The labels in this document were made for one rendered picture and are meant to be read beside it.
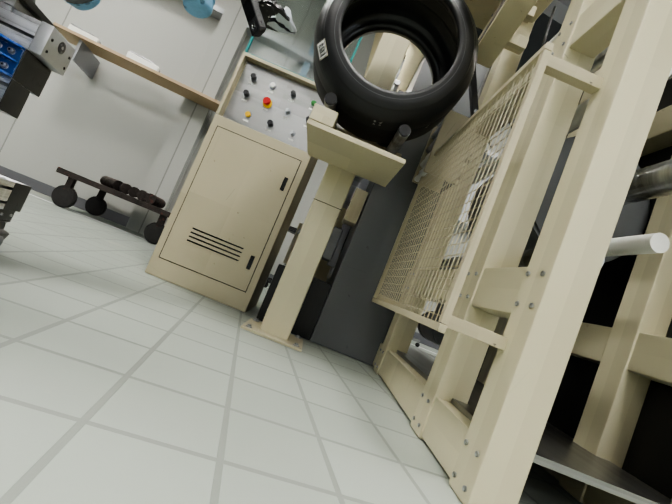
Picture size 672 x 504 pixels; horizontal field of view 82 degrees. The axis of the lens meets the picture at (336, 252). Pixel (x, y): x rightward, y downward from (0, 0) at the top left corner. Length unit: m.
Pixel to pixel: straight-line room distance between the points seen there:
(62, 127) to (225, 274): 3.87
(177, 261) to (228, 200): 0.40
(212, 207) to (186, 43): 3.76
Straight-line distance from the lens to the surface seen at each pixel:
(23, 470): 0.58
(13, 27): 1.51
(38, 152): 5.66
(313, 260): 1.69
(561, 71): 1.11
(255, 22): 1.33
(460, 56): 1.57
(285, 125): 2.24
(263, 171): 2.12
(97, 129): 5.50
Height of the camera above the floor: 0.31
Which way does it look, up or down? 4 degrees up
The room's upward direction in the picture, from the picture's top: 22 degrees clockwise
